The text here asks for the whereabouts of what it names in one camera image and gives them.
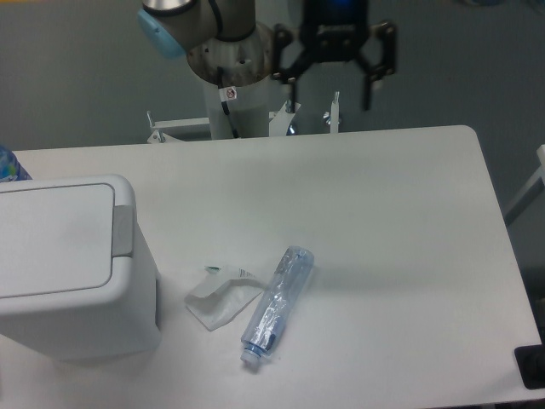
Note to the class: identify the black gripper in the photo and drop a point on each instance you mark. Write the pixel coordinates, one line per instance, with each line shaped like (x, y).
(332, 31)

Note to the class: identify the grey lid push button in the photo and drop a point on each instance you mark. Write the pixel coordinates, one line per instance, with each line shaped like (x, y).
(122, 231)

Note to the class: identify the white plastic trash can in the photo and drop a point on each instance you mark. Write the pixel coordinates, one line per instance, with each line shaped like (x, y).
(119, 317)

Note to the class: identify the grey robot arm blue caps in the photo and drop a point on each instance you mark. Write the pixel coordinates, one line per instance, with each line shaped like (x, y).
(177, 27)

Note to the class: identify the crumpled white plastic wrapper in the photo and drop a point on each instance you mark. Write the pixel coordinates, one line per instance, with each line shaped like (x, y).
(222, 295)

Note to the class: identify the crushed clear plastic bottle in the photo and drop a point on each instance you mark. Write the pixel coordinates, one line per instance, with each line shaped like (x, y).
(268, 321)

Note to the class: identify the blue patterned bottle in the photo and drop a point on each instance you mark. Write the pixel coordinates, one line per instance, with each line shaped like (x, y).
(11, 169)

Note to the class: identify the black table clamp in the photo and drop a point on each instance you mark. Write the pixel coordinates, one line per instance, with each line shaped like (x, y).
(530, 360)

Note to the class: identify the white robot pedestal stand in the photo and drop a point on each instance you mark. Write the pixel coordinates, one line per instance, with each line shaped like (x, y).
(232, 112)

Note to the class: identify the white frame at right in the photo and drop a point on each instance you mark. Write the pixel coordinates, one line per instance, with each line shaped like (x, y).
(527, 193)

